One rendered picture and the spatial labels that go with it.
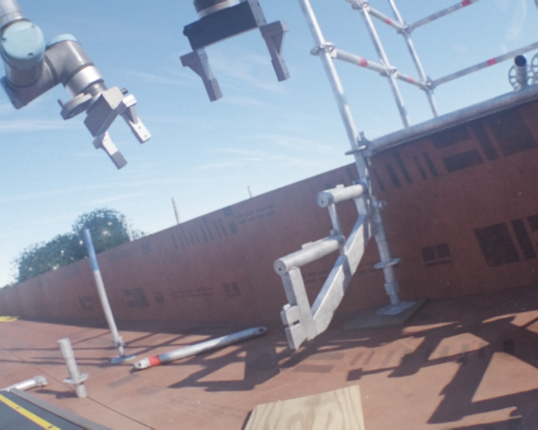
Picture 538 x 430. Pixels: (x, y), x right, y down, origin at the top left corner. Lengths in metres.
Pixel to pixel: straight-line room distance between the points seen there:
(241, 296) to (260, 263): 0.30
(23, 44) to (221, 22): 0.39
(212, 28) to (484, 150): 1.27
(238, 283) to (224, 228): 0.35
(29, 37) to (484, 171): 1.59
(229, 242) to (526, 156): 1.77
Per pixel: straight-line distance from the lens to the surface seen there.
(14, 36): 0.84
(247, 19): 0.68
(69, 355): 1.81
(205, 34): 0.71
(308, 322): 1.31
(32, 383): 2.28
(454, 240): 1.79
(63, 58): 0.98
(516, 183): 1.70
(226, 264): 2.61
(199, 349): 2.04
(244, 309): 2.61
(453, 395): 1.04
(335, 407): 1.08
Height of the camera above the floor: 0.51
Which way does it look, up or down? 2 degrees up
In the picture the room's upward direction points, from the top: 15 degrees counter-clockwise
